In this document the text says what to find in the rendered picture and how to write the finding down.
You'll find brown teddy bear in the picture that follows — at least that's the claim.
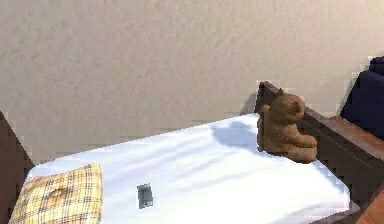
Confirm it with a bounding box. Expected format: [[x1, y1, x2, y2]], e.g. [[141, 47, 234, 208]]
[[256, 88, 319, 164]]

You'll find yellow plaid pillow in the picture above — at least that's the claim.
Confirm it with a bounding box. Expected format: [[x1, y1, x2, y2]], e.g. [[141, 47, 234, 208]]
[[8, 162, 103, 224]]

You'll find white bed with dark frame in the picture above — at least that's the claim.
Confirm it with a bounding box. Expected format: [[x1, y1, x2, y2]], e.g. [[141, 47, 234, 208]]
[[0, 81, 384, 224]]

